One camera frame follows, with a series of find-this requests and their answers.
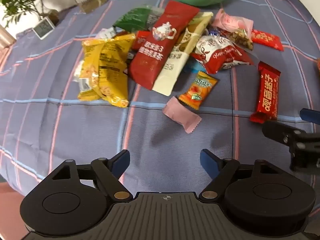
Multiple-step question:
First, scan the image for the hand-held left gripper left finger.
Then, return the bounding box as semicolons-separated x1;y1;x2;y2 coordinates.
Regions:
51;149;132;202

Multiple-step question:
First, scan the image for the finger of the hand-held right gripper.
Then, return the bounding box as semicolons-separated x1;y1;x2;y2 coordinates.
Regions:
262;121;320;171
299;108;320;125

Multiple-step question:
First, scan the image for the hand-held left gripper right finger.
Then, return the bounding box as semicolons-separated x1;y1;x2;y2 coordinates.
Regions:
199;149;281;202

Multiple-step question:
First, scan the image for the red bar with gold characters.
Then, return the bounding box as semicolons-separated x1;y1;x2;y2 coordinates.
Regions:
250;61;282;124

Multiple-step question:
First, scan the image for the pink candy wrapper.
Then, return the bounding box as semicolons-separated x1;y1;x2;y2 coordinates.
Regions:
162;97;202;134

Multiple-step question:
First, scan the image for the orange candy packet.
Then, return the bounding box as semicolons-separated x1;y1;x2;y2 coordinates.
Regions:
178;71;219;110

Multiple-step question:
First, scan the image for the small red gold-print packet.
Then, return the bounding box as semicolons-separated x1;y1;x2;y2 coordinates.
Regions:
251;29;284;52

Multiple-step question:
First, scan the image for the yellow snack packet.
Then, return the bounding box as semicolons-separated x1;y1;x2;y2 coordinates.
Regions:
96;33;137;108
76;39;105;101

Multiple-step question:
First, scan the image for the red white snack packet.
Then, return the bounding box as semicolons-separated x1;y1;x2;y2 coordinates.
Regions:
191;35;254;75

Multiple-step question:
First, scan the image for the long cream packet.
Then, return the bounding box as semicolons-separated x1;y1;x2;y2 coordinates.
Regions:
151;11;214;97

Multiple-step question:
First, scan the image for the light blue snack packet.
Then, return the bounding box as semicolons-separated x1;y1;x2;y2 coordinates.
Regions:
186;57;208;74

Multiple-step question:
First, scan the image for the pink nut snack packet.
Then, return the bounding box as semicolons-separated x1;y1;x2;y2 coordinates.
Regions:
212;8;254;52

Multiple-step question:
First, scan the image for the long red teapot packet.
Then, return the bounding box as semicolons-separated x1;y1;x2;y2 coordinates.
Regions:
127;0;201;91

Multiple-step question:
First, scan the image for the plaid blanket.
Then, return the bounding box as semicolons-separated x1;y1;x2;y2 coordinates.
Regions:
0;0;320;198

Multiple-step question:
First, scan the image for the green snack packet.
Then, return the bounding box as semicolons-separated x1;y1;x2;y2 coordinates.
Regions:
112;4;165;33

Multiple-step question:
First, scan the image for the white digital thermometer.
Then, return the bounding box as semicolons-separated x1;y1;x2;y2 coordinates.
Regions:
32;17;57;40

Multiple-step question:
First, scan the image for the small tree in brown pot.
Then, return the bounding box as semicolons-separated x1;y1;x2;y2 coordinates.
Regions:
0;0;60;28

